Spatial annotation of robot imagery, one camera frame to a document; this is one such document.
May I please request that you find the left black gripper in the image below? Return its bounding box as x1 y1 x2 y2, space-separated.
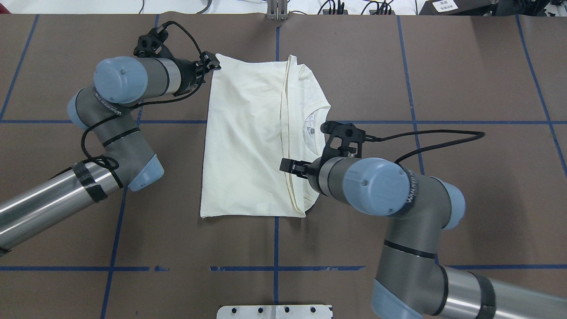
177 52 221 94

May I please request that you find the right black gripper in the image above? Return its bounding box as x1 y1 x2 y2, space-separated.
280 158 326 195

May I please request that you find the cream long-sleeve cat shirt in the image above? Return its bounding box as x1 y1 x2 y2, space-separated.
200 54 331 218

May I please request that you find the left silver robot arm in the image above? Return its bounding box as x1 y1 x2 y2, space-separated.
0 52 221 256

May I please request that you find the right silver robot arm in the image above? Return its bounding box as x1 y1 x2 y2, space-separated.
280 157 567 319

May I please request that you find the black device with label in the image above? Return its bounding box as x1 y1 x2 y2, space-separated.
418 0 498 16

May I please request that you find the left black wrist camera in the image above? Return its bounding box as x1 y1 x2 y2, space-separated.
133 26 174 59

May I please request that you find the aluminium frame post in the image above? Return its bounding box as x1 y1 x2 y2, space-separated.
265 0 289 21

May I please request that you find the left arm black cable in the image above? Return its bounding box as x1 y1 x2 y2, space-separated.
81 21 209 171

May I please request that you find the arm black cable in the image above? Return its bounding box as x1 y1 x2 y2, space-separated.
363 130 485 164
81 21 209 171

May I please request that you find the white camera mast base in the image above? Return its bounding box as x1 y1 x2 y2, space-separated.
216 304 334 319

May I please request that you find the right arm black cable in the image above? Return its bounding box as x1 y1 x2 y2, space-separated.
363 130 485 164

